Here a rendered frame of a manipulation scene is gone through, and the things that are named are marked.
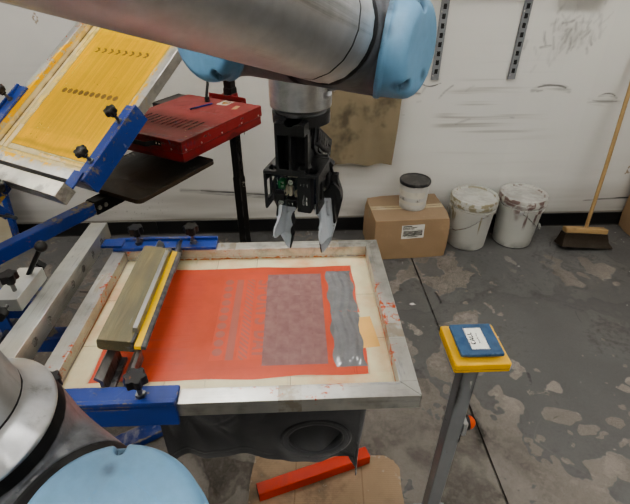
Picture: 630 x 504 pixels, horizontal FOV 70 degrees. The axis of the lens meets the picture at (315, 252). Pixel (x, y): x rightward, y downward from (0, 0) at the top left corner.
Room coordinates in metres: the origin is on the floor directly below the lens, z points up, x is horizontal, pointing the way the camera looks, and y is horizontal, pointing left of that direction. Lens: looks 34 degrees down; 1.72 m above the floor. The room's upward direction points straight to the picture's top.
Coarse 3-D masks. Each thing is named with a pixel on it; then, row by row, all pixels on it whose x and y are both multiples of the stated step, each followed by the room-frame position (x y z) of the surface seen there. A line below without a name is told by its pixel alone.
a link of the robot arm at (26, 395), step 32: (0, 352) 0.22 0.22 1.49; (0, 384) 0.20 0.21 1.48; (32, 384) 0.22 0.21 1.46; (0, 416) 0.19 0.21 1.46; (32, 416) 0.20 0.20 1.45; (64, 416) 0.21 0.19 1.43; (0, 448) 0.17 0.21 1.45; (32, 448) 0.18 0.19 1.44; (64, 448) 0.19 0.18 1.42; (0, 480) 0.16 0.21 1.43; (32, 480) 0.17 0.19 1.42
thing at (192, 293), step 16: (176, 272) 1.04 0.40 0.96; (192, 272) 1.04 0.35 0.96; (208, 272) 1.04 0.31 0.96; (224, 272) 1.04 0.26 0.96; (240, 272) 1.04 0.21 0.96; (256, 272) 1.04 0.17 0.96; (272, 272) 1.04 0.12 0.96; (288, 272) 1.04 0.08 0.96; (304, 272) 1.04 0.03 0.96; (320, 272) 1.04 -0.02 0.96; (176, 288) 0.96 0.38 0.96; (192, 288) 0.96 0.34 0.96; (208, 288) 0.96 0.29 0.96; (272, 288) 0.96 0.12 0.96; (288, 288) 0.96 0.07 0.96; (304, 288) 0.96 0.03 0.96; (320, 288) 0.96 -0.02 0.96; (176, 304) 0.90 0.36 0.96; (192, 304) 0.90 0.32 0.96; (208, 304) 0.90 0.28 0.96; (272, 304) 0.90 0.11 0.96; (288, 304) 0.90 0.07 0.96; (304, 304) 0.90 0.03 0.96; (320, 304) 0.90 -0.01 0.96
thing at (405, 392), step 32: (128, 256) 1.09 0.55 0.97; (192, 256) 1.10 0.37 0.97; (224, 256) 1.11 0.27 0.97; (256, 256) 1.11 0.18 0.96; (288, 256) 1.11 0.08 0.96; (320, 256) 1.12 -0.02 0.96; (96, 288) 0.92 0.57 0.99; (384, 288) 0.92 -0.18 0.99; (96, 320) 0.84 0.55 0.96; (384, 320) 0.80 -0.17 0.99; (64, 352) 0.69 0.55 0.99; (320, 384) 0.61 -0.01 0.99; (352, 384) 0.61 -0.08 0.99; (384, 384) 0.61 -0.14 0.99; (416, 384) 0.61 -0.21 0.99
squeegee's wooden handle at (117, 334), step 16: (144, 256) 0.97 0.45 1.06; (160, 256) 0.98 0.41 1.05; (144, 272) 0.90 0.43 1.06; (128, 288) 0.83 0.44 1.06; (144, 288) 0.84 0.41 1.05; (128, 304) 0.78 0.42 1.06; (112, 320) 0.72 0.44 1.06; (128, 320) 0.73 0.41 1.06; (112, 336) 0.67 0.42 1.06; (128, 336) 0.68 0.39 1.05
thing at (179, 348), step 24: (168, 336) 0.78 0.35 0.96; (192, 336) 0.78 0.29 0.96; (264, 336) 0.78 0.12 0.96; (288, 336) 0.78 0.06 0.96; (312, 336) 0.78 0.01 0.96; (144, 360) 0.70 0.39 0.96; (168, 360) 0.70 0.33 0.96; (192, 360) 0.70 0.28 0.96; (240, 360) 0.70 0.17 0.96; (264, 360) 0.70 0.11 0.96; (288, 360) 0.70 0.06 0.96; (312, 360) 0.70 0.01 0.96
